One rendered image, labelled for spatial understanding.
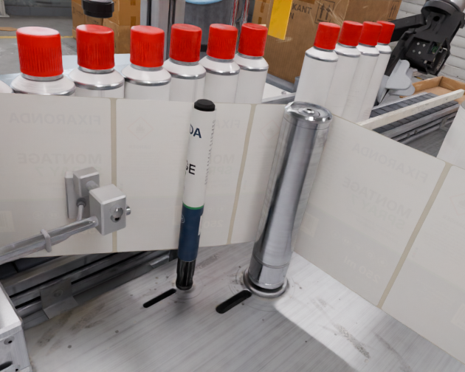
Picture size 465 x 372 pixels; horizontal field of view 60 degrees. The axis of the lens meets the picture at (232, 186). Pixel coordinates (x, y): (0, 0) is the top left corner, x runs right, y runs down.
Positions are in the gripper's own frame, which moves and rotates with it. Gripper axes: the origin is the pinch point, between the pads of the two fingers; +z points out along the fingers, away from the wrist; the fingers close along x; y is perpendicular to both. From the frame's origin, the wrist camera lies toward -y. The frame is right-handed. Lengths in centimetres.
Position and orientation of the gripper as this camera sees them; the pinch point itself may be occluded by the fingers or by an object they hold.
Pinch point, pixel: (379, 96)
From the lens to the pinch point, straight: 92.1
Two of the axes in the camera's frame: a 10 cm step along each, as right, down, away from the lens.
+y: 6.8, 4.6, -5.7
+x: 5.5, 1.9, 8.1
